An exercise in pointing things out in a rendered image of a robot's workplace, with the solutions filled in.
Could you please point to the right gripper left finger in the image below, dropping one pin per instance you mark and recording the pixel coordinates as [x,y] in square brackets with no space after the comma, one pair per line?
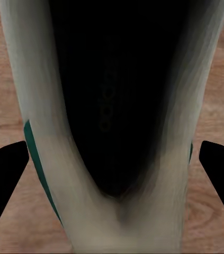
[13,160]

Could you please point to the gym shoe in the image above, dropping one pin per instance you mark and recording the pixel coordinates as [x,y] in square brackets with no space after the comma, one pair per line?
[110,93]

